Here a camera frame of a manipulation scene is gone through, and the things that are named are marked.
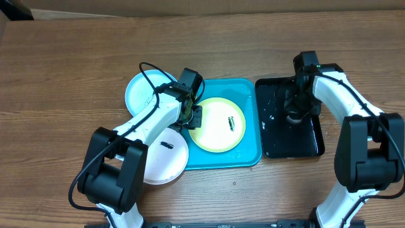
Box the black corner object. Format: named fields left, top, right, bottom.
left=1, top=0, right=34, bottom=21

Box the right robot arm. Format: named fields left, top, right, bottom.
left=283, top=63, right=404, bottom=227

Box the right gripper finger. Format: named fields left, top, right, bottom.
left=299, top=101, right=321, bottom=122
left=283, top=87, right=296, bottom=114

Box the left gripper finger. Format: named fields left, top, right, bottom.
left=187, top=105, right=203, bottom=129
left=170, top=122, right=189, bottom=130

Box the green scrubbing sponge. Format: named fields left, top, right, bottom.
left=286, top=113, right=302, bottom=124

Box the white pink-rimmed plate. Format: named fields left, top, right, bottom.
left=125, top=128, right=189, bottom=185

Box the black rectangular water tray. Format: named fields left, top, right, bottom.
left=255, top=78, right=325, bottom=158

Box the light blue plate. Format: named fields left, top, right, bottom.
left=125, top=70, right=177, bottom=117

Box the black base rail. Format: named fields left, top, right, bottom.
left=84, top=218, right=366, bottom=228

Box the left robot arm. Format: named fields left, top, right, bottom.
left=71, top=82, right=202, bottom=227

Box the teal plastic tray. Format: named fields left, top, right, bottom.
left=181, top=78, right=263, bottom=170

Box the yellow-green plate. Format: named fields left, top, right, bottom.
left=189, top=98, right=246, bottom=153

